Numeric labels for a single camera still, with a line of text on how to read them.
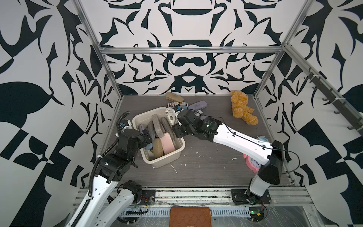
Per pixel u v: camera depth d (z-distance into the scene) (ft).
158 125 2.68
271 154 1.41
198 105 3.58
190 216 2.21
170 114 2.42
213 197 2.49
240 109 3.07
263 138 2.95
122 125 1.91
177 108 2.10
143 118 2.94
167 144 2.80
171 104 3.57
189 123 1.79
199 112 3.46
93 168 1.43
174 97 3.80
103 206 1.43
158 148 2.70
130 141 1.60
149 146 2.81
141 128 2.85
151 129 2.80
